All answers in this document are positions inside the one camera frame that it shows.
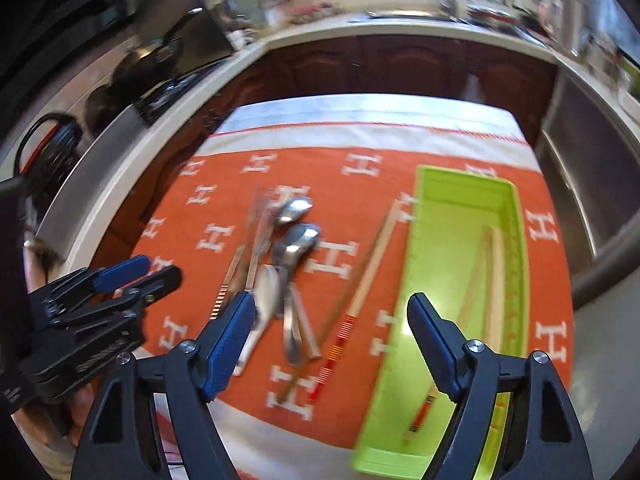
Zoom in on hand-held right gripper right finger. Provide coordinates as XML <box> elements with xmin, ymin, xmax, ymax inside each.
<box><xmin>406</xmin><ymin>292</ymin><xmax>596</xmax><ymax>480</ymax></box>

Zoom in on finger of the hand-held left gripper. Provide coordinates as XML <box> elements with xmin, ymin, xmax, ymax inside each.
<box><xmin>36</xmin><ymin>254</ymin><xmax>152</xmax><ymax>312</ymax></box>
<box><xmin>49</xmin><ymin>265</ymin><xmax>183</xmax><ymax>334</ymax></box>

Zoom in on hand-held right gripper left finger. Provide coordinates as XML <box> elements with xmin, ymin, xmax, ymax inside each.
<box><xmin>70</xmin><ymin>291</ymin><xmax>257</xmax><ymax>480</ymax></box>

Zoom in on white ceramic spoon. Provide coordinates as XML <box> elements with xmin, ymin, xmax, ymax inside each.
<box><xmin>232</xmin><ymin>264</ymin><xmax>283</xmax><ymax>377</ymax></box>

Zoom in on green plastic tray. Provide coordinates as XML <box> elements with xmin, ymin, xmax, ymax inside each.
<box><xmin>352</xmin><ymin>164</ymin><xmax>531</xmax><ymax>480</ymax></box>

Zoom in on large metal spoon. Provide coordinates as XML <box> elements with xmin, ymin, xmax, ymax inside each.
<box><xmin>270</xmin><ymin>223</ymin><xmax>322</xmax><ymax>366</ymax></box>

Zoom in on black pot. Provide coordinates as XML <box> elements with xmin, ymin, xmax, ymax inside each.
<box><xmin>82</xmin><ymin>85</ymin><xmax>118</xmax><ymax>128</ymax></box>

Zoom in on stainless gas stove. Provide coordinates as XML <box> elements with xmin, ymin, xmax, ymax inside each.
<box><xmin>35</xmin><ymin>72</ymin><xmax>216</xmax><ymax>256</ymax></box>

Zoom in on orange printed tablecloth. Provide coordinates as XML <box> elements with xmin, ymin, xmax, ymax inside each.
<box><xmin>97</xmin><ymin>95</ymin><xmax>573</xmax><ymax>480</ymax></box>

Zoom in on black frying pan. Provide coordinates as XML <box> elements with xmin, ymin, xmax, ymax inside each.
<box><xmin>112</xmin><ymin>7</ymin><xmax>203</xmax><ymax>96</ymax></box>

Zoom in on stainless steel splash panel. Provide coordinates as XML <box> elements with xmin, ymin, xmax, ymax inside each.
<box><xmin>180</xmin><ymin>0</ymin><xmax>236</xmax><ymax>66</ymax></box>

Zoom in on dark wooden kitchen cabinets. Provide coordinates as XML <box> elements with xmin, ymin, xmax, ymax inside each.
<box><xmin>95</xmin><ymin>35</ymin><xmax>558</xmax><ymax>261</ymax></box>

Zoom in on white kitchen countertop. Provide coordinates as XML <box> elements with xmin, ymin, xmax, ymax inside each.
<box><xmin>35</xmin><ymin>10</ymin><xmax>640</xmax><ymax>271</ymax></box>

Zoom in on kitchen sink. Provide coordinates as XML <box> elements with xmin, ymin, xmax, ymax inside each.
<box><xmin>347</xmin><ymin>5</ymin><xmax>471</xmax><ymax>23</ymax></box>

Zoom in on electric kettle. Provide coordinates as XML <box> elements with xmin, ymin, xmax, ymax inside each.
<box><xmin>537</xmin><ymin>0</ymin><xmax>571</xmax><ymax>36</ymax></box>

